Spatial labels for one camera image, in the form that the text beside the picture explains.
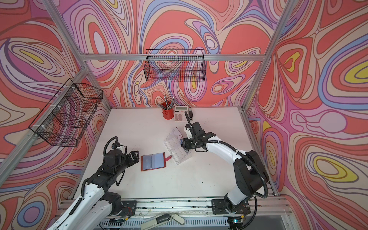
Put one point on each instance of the red leather card holder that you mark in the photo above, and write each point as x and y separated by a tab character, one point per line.
159	160

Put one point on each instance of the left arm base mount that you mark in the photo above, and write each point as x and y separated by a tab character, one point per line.
126	208

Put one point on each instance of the left wire basket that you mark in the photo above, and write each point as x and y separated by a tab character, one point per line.
63	123

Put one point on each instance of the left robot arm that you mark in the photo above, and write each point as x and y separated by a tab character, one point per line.
95	201

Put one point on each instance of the back wire basket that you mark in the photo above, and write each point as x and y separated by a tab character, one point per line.
175	65

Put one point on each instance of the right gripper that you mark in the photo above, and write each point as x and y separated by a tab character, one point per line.
186	141

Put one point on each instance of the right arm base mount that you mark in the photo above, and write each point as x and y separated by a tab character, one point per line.
225	207

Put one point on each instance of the wire basket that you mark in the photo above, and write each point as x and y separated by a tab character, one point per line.
63	123
175	65

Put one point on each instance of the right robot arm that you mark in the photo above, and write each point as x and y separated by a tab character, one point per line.
250	174

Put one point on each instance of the white VIP card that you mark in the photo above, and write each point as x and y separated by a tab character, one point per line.
177	133

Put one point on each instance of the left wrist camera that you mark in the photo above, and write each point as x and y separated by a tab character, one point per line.
120	147

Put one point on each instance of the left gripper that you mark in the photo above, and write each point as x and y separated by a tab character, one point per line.
136	158

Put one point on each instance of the grey handheld device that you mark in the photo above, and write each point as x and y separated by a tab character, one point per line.
161	220

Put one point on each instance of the red pen cup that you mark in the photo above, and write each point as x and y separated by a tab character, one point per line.
168	114

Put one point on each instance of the white pink calculator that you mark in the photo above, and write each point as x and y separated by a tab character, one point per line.
180	113

